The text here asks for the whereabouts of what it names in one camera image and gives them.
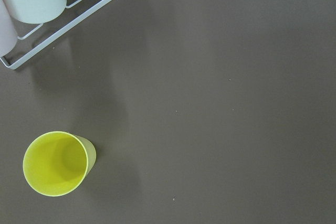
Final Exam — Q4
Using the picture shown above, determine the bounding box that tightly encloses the pale pink cup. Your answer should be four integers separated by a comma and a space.
0, 0, 18, 57

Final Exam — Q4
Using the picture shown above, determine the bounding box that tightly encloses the yellow-green plastic cup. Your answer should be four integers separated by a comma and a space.
23, 131, 97, 197

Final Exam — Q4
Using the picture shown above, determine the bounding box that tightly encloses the white wire cup rack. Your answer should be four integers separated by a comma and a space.
1, 0, 112, 70

